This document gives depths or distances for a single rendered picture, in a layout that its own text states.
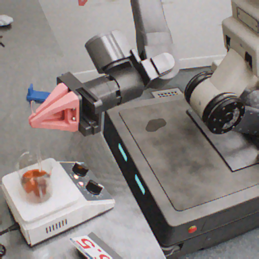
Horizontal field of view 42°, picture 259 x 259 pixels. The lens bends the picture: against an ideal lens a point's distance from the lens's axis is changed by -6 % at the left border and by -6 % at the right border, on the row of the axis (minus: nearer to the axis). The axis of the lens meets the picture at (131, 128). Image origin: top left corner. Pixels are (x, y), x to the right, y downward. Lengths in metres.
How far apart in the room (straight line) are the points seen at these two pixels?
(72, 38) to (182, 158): 1.12
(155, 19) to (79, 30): 1.57
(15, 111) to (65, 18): 1.23
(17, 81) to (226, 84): 0.72
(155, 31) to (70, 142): 0.38
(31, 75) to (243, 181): 0.88
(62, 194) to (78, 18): 1.61
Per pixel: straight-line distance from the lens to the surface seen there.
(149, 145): 1.46
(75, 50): 2.27
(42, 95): 1.03
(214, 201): 1.33
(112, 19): 2.25
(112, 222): 0.74
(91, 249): 0.68
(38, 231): 0.67
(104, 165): 0.84
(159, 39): 0.64
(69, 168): 0.75
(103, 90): 0.58
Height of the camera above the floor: 1.37
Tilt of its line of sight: 41 degrees down
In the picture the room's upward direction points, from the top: 7 degrees clockwise
